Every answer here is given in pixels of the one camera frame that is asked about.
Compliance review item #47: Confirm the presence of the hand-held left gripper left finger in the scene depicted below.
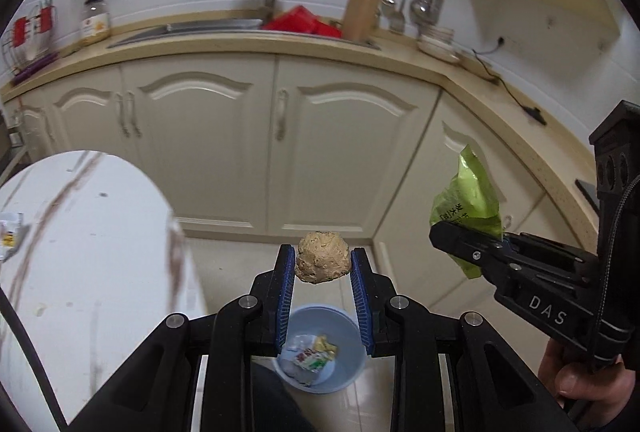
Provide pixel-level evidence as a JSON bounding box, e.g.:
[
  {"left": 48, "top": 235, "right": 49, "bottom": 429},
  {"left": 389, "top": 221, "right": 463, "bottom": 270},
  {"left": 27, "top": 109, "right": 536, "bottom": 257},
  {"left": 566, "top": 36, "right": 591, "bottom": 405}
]
[{"left": 65, "top": 243, "right": 297, "bottom": 432}]

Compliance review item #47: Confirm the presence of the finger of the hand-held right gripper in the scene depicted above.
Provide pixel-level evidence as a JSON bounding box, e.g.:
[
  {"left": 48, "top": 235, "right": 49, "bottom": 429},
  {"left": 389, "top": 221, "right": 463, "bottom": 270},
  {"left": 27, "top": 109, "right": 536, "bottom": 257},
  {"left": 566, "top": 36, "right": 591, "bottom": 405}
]
[
  {"left": 429, "top": 221, "right": 531, "bottom": 293},
  {"left": 502, "top": 232, "right": 601, "bottom": 273}
]

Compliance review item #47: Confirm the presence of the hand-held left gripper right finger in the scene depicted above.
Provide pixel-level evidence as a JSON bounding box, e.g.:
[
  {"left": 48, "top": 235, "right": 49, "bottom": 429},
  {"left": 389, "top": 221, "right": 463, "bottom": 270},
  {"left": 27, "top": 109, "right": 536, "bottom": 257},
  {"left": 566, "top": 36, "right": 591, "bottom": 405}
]
[{"left": 349, "top": 247, "right": 581, "bottom": 432}]

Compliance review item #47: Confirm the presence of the green snack bag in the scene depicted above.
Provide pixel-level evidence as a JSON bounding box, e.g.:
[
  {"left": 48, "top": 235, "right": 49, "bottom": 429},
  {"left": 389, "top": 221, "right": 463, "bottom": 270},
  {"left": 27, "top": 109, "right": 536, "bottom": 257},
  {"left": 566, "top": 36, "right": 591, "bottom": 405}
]
[{"left": 430, "top": 143, "right": 503, "bottom": 280}]

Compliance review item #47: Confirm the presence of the brown food lump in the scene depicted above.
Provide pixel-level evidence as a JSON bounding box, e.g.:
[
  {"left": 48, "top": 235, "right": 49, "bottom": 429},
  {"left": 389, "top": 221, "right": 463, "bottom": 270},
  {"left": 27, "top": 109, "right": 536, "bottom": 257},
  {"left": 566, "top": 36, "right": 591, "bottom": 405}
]
[{"left": 295, "top": 232, "right": 352, "bottom": 285}]

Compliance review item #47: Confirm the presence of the red green small packet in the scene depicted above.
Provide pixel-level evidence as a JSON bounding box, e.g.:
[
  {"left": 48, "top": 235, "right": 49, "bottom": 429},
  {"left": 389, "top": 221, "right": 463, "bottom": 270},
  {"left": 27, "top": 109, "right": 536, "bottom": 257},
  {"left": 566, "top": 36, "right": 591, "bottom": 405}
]
[{"left": 292, "top": 349, "right": 331, "bottom": 370}]

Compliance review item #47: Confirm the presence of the blue trash bin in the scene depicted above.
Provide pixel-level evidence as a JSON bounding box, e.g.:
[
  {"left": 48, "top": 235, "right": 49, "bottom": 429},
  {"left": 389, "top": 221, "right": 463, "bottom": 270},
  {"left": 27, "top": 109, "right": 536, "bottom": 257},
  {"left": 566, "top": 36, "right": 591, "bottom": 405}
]
[{"left": 272, "top": 305, "right": 368, "bottom": 394}]

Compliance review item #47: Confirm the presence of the white yellow printed wrapper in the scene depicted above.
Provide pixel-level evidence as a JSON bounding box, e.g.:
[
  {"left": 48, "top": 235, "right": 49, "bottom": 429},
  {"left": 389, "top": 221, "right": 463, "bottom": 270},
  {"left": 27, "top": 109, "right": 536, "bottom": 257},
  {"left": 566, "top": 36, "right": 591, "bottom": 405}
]
[{"left": 0, "top": 212, "right": 26, "bottom": 261}]

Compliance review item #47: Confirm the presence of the person's right forearm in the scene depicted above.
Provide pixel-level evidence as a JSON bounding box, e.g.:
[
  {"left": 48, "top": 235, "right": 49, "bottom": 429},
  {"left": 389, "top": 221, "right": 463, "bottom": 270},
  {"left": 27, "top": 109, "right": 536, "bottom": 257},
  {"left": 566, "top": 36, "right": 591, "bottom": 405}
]
[{"left": 570, "top": 392, "right": 640, "bottom": 432}]

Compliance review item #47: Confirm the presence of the person's right hand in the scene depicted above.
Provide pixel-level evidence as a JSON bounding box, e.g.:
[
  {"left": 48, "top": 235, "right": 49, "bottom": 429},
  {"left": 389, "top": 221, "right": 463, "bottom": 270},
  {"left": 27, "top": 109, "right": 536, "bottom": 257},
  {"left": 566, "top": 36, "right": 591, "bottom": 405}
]
[{"left": 537, "top": 339, "right": 636, "bottom": 418}]

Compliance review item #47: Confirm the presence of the black flat device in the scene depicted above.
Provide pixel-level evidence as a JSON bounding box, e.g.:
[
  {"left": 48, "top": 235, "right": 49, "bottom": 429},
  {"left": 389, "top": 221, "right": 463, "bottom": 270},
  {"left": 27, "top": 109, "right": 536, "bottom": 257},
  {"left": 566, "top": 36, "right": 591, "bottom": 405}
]
[{"left": 575, "top": 179, "right": 600, "bottom": 204}]

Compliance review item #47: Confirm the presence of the cream kitchen cabinet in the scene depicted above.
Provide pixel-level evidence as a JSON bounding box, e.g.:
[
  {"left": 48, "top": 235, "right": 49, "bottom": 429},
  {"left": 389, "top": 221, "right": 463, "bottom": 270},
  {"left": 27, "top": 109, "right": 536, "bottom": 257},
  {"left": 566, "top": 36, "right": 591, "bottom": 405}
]
[{"left": 0, "top": 50, "right": 596, "bottom": 313}]

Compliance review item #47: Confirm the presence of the beige kitchen countertop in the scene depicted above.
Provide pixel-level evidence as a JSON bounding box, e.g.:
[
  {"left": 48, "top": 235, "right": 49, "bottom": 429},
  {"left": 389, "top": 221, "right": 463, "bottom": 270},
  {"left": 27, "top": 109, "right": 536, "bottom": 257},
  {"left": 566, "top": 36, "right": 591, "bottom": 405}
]
[{"left": 0, "top": 20, "right": 640, "bottom": 263}]

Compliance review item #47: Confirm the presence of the stack of white bowls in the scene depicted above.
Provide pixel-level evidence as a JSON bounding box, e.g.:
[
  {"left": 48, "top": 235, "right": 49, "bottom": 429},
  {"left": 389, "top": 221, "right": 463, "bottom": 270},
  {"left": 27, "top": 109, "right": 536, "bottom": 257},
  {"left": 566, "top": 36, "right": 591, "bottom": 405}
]
[{"left": 417, "top": 25, "right": 463, "bottom": 63}]

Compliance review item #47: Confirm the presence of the wooden cutting board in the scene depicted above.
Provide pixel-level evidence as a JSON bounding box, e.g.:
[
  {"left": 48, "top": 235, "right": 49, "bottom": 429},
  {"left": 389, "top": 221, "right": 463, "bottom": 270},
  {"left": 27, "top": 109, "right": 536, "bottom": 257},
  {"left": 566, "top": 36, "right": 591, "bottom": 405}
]
[{"left": 341, "top": 0, "right": 390, "bottom": 42}]

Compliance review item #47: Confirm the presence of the red plastic basin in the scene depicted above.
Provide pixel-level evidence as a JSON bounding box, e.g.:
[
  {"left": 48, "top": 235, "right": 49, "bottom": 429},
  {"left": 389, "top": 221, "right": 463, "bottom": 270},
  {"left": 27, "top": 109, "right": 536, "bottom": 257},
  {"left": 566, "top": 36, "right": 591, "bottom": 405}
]
[{"left": 261, "top": 5, "right": 343, "bottom": 38}]

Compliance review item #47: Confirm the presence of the steel sink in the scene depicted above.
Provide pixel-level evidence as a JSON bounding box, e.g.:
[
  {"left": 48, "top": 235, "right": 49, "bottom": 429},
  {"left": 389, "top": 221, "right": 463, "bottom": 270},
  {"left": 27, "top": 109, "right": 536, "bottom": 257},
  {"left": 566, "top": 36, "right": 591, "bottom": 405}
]
[{"left": 106, "top": 18, "right": 381, "bottom": 50}]

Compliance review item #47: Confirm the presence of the purple rack tray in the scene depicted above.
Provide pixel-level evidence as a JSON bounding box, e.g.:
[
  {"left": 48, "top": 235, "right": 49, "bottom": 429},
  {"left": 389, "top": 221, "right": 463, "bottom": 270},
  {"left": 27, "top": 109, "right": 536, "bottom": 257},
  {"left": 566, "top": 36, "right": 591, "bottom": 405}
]
[{"left": 12, "top": 52, "right": 60, "bottom": 80}]

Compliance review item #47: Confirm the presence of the black counter cable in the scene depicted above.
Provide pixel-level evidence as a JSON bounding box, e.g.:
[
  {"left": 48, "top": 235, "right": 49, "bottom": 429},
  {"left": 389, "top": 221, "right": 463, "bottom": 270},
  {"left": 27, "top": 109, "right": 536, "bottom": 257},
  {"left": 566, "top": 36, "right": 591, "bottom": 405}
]
[{"left": 472, "top": 37, "right": 548, "bottom": 125}]

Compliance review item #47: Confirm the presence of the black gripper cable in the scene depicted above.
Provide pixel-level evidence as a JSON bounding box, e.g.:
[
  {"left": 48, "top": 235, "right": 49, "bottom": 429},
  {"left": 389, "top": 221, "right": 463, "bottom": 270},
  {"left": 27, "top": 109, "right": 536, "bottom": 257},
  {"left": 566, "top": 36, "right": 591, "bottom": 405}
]
[{"left": 0, "top": 282, "right": 68, "bottom": 432}]

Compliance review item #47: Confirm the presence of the wire dish rack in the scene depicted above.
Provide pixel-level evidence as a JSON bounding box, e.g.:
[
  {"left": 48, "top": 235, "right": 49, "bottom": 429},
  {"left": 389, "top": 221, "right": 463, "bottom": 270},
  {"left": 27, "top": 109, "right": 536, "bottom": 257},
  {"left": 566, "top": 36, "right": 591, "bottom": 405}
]
[{"left": 0, "top": 0, "right": 58, "bottom": 78}]

